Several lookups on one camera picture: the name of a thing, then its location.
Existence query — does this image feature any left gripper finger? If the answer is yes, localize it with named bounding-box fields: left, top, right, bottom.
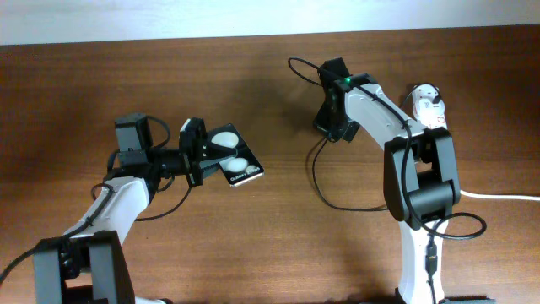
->
left=205, top=129, right=236, bottom=159
left=201, top=160, right=229, bottom=179

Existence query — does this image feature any black smartphone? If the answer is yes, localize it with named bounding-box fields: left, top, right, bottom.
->
left=209, top=123, right=265, bottom=187

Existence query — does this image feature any black charger cable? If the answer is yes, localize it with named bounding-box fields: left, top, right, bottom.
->
left=310, top=82, right=443, bottom=213

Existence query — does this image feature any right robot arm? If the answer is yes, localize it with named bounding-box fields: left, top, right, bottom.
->
left=314, top=58, right=461, bottom=303

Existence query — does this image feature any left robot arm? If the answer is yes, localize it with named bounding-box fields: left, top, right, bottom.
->
left=33, top=113, right=248, bottom=303

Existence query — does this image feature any white USB charger adapter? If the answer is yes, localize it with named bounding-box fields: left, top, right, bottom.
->
left=412, top=83, right=446, bottom=120

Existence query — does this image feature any white power strip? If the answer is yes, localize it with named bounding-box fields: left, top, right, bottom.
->
left=412, top=83, right=448, bottom=129

